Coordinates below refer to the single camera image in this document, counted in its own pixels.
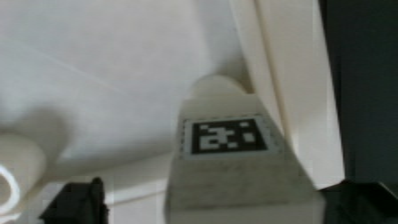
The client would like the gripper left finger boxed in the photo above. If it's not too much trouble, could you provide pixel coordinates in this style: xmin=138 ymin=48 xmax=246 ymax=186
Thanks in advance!
xmin=40 ymin=177 xmax=109 ymax=224

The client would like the white table leg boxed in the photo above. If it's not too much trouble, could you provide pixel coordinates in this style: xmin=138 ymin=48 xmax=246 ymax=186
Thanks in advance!
xmin=166 ymin=75 xmax=326 ymax=224

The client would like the white square table top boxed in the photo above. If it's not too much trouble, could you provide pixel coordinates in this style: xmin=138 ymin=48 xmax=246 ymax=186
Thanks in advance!
xmin=0 ymin=0 xmax=346 ymax=224

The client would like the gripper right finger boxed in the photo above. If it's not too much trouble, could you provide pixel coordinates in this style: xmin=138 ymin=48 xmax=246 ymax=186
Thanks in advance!
xmin=321 ymin=180 xmax=398 ymax=224

